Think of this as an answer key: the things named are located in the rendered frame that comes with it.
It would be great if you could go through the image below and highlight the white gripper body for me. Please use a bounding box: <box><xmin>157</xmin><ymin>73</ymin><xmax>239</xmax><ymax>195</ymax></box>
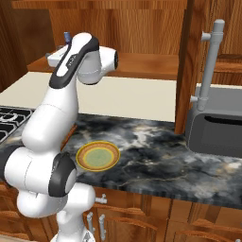
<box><xmin>45</xmin><ymin>43</ymin><xmax>72</xmax><ymax>68</ymax></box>

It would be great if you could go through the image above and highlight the blue condiment bottle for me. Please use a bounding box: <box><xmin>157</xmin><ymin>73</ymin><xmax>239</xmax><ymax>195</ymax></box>
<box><xmin>63</xmin><ymin>31</ymin><xmax>72</xmax><ymax>45</ymax></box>

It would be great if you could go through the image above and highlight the wooden cutting board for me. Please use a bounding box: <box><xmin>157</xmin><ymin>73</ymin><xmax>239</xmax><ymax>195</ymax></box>
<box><xmin>60</xmin><ymin>123</ymin><xmax>79</xmax><ymax>151</ymax></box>

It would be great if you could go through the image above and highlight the yellow plate with green centre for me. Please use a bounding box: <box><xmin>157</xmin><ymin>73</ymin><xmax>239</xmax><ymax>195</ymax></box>
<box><xmin>75</xmin><ymin>140</ymin><xmax>122</xmax><ymax>173</ymax></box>

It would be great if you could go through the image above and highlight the wooden cabinet door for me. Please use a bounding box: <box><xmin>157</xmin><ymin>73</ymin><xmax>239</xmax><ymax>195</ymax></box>
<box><xmin>174</xmin><ymin>0</ymin><xmax>204</xmax><ymax>135</ymax></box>

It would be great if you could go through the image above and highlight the black gas hob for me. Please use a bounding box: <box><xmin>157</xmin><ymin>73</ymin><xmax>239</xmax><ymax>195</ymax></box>
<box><xmin>0</xmin><ymin>105</ymin><xmax>35</xmax><ymax>145</ymax></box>

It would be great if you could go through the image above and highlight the wooden drawer front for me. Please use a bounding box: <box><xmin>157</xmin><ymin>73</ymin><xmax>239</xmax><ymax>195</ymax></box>
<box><xmin>93</xmin><ymin>187</ymin><xmax>144</xmax><ymax>216</ymax></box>

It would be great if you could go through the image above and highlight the open wooden wall cabinet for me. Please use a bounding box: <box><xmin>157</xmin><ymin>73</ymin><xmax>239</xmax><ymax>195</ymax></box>
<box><xmin>11</xmin><ymin>0</ymin><xmax>190</xmax><ymax>81</ymax></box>

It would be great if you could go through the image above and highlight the grey drawer handle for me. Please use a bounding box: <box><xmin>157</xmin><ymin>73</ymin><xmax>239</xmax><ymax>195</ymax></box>
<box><xmin>95</xmin><ymin>194</ymin><xmax>109</xmax><ymax>205</ymax></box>

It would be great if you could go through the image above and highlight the long grey door handle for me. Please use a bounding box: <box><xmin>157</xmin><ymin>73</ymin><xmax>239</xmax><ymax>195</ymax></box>
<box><xmin>189</xmin><ymin>18</ymin><xmax>227</xmax><ymax>112</ymax></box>

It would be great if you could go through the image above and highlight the short grey cupboard handle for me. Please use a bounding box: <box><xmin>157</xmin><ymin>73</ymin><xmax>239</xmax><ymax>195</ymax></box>
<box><xmin>97</xmin><ymin>214</ymin><xmax>107</xmax><ymax>242</ymax></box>
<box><xmin>86</xmin><ymin>211</ymin><xmax>96</xmax><ymax>236</ymax></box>

